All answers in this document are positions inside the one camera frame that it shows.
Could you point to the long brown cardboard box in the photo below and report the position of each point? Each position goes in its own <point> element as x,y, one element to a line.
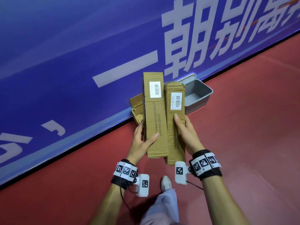
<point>174,147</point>
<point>154,114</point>

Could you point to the large torn cardboard box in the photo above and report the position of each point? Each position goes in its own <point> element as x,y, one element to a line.
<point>137,107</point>

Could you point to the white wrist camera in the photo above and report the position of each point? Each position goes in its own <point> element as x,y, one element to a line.
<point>181,172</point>
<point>143,185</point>

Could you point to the clear plastic storage bin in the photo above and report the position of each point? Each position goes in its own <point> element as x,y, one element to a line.
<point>199,93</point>

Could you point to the person's right forearm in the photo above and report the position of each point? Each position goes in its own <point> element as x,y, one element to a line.
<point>222,203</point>

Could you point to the person's right hand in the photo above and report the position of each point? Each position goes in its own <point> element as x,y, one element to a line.
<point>189,138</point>

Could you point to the person's left hand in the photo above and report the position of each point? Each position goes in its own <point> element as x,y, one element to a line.
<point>140,147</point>

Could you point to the person's left forearm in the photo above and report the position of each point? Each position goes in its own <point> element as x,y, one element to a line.
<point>107,206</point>

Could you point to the blue printed barrier board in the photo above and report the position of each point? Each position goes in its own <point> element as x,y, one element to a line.
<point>70,56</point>

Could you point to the person's grey trousers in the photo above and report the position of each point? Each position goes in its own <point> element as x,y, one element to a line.
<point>164,208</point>

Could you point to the black wristband with marker tiles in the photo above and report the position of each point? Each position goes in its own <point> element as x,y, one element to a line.
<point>205,165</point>
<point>124,172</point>

